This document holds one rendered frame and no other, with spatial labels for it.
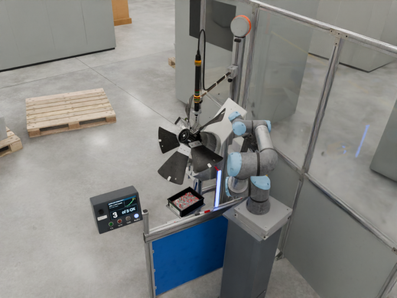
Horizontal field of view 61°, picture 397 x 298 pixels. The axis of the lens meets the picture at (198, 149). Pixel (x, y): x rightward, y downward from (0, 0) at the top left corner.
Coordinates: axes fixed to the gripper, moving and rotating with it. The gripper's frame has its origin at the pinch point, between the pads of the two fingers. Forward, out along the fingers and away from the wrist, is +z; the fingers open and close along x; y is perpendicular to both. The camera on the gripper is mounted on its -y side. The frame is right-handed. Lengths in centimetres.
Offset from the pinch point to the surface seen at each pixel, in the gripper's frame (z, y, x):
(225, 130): -12, 9, 54
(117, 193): -44, -80, 7
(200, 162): -15.3, -26.5, 31.1
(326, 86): -9, 61, -9
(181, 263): 39, -85, 47
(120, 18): -219, 198, 831
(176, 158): -22, -35, 55
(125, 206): -36, -81, 3
